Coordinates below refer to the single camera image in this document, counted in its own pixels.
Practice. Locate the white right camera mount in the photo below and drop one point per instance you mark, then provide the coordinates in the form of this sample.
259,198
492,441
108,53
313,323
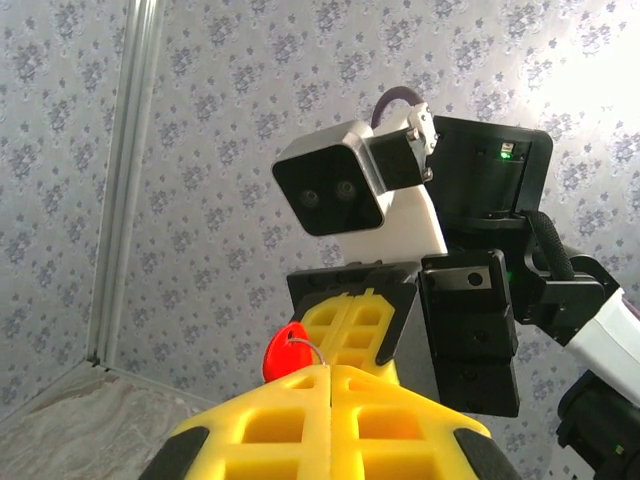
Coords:
405,225

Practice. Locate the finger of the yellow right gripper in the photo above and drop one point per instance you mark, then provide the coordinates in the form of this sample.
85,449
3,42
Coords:
325,325
370,330

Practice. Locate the red capped key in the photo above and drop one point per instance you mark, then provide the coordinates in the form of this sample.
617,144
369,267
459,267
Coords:
280,360

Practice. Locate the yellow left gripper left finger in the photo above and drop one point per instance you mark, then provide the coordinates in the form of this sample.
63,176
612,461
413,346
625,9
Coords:
270,450

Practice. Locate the aluminium frame post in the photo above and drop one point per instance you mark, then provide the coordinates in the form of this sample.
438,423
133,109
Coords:
130,150

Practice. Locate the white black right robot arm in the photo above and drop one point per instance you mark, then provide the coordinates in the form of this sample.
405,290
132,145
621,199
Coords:
610,330

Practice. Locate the thin aluminium rail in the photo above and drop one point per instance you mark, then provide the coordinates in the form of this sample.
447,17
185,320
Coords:
45,397

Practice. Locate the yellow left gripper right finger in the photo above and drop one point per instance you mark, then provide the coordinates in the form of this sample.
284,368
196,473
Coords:
400,450

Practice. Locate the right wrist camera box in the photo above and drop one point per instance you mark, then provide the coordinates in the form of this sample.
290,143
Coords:
330,190

